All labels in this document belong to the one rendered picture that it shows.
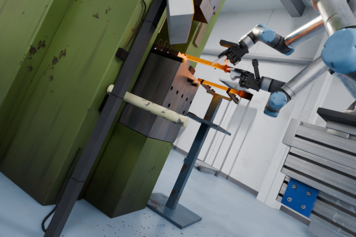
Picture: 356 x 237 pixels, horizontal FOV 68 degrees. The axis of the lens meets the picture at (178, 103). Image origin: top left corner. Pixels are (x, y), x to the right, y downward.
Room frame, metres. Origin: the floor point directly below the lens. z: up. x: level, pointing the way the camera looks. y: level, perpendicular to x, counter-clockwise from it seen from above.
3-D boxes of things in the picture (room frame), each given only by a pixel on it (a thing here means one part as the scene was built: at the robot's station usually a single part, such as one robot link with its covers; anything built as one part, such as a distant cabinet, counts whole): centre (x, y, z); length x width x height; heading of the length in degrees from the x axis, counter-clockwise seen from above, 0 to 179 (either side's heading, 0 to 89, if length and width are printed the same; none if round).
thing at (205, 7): (1.66, 0.26, 1.32); 0.42 x 0.20 x 0.10; 65
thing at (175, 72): (1.71, 0.25, 0.69); 0.56 x 0.38 x 0.45; 65
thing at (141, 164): (1.71, 0.25, 0.23); 0.56 x 0.38 x 0.47; 65
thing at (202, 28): (1.91, 0.06, 1.27); 0.09 x 0.02 x 0.17; 155
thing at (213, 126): (1.96, -0.26, 0.69); 0.40 x 0.30 x 0.02; 152
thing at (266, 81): (1.39, -0.39, 0.99); 0.08 x 0.05 x 0.08; 155
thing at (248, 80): (1.42, -0.32, 0.98); 0.12 x 0.08 x 0.09; 65
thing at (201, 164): (4.86, -0.86, 0.84); 0.64 x 0.50 x 1.67; 131
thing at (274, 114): (1.34, -0.46, 0.89); 0.11 x 0.08 x 0.11; 163
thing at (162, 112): (1.22, 0.13, 0.62); 0.44 x 0.05 x 0.05; 65
